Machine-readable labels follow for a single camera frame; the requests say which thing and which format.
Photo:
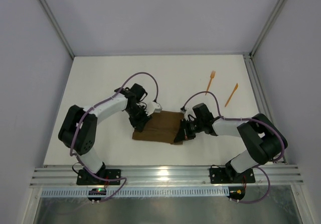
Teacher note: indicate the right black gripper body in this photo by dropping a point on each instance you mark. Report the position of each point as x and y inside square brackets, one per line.
[187, 129]

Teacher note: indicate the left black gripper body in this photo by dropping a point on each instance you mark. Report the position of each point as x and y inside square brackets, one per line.
[140, 120]

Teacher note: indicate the brown cloth napkin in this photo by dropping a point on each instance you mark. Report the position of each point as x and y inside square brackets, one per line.
[163, 127]

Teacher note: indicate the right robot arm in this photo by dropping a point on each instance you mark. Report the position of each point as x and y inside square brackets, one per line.
[261, 138]

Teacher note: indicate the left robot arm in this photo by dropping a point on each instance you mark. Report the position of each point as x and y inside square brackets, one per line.
[78, 130]

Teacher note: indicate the orange plastic fork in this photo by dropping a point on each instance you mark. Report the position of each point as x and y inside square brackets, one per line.
[212, 76]

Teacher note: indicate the orange plastic knife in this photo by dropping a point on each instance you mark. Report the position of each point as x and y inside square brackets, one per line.
[231, 95]

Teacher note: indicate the right controller board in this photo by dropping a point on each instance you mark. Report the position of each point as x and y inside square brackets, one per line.
[236, 195]

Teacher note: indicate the controller board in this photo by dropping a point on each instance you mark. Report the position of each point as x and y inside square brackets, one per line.
[95, 195]
[236, 195]

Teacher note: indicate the left controller board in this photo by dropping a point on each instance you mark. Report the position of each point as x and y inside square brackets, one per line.
[95, 195]

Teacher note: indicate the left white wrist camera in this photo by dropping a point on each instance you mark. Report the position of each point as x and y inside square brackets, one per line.
[153, 107]

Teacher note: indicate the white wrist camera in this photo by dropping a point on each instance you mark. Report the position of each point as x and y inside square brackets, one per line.
[153, 107]
[187, 112]

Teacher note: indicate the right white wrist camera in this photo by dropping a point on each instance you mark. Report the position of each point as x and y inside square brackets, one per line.
[187, 112]

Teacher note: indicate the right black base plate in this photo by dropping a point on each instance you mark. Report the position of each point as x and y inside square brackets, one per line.
[227, 175]

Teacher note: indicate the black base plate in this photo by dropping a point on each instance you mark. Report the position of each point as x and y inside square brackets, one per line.
[227, 175]
[85, 178]

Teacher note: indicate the slotted cable duct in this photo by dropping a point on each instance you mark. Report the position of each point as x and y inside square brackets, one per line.
[140, 192]

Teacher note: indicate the right side aluminium rail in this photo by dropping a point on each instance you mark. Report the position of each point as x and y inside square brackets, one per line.
[257, 86]

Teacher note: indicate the aluminium rail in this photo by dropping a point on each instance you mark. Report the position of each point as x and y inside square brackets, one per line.
[59, 176]
[257, 86]

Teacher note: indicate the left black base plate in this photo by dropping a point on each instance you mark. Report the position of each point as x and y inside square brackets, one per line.
[85, 178]

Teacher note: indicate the front aluminium rail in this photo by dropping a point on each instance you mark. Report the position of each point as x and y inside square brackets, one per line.
[59, 176]

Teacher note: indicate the left aluminium frame post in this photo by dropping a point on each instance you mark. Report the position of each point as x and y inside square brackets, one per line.
[54, 23]

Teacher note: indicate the aluminium frame post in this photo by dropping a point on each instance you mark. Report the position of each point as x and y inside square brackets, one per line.
[54, 23]
[273, 16]

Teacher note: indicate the right aluminium frame post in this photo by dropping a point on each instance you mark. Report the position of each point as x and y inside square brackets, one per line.
[273, 16]

